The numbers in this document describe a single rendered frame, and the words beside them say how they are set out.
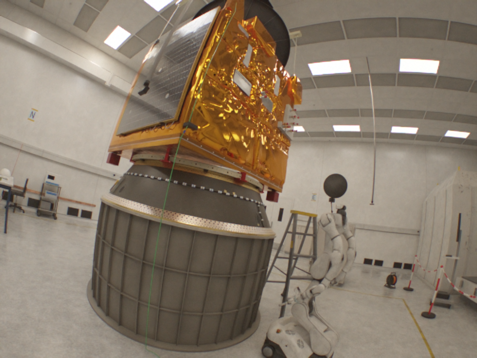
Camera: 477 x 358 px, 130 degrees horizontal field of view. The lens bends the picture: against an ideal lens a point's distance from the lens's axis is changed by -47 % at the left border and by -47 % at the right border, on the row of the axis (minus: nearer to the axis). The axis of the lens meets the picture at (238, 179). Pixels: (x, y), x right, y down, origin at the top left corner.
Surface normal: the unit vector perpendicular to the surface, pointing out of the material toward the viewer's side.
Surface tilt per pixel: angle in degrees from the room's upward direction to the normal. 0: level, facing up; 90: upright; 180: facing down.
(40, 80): 90
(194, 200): 62
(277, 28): 128
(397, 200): 90
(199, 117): 90
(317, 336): 90
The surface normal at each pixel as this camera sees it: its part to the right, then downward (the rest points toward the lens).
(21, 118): 0.82, 0.07
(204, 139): 0.50, 0.64
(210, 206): 0.41, -0.52
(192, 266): 0.30, -0.10
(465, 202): -0.54, -0.24
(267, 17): 0.15, 0.47
